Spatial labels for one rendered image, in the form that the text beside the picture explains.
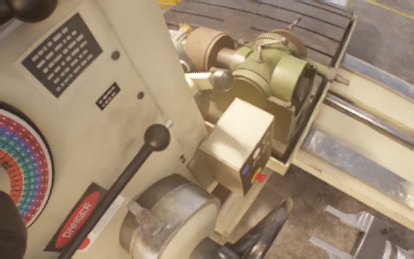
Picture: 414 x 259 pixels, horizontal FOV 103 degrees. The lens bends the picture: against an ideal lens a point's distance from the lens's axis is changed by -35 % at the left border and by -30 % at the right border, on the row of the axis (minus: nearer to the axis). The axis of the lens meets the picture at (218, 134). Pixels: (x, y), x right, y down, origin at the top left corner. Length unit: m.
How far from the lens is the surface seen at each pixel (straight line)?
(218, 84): 0.39
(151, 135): 0.28
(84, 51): 0.24
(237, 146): 0.49
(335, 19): 1.59
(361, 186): 1.24
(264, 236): 0.31
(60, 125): 0.26
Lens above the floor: 1.78
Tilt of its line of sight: 60 degrees down
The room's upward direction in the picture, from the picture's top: 17 degrees counter-clockwise
